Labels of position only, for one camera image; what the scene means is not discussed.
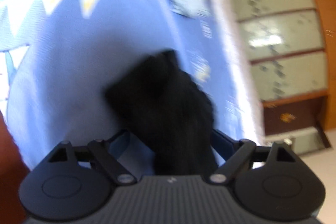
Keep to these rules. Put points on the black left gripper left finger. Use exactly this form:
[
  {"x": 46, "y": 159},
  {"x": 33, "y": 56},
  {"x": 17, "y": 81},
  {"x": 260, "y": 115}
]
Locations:
[{"x": 105, "y": 154}]

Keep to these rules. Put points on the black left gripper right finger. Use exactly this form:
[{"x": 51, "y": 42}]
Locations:
[{"x": 237, "y": 155}]

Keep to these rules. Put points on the black pants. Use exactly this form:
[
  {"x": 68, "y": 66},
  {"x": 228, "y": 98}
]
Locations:
[{"x": 161, "y": 105}]

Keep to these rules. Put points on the dark brown wooden door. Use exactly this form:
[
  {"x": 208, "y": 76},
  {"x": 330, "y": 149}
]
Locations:
[{"x": 294, "y": 116}]

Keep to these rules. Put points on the blue patterned bed sheet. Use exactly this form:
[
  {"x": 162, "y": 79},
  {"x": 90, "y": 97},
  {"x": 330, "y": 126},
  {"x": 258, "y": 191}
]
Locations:
[{"x": 61, "y": 56}]

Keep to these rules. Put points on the wardrobe with frosted glass doors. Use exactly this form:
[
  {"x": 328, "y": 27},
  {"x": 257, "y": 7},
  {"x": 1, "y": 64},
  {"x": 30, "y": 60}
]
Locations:
[{"x": 290, "y": 45}]

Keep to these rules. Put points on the white quilted comforter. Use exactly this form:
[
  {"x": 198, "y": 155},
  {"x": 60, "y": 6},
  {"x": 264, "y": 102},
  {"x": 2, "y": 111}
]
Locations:
[{"x": 249, "y": 106}]

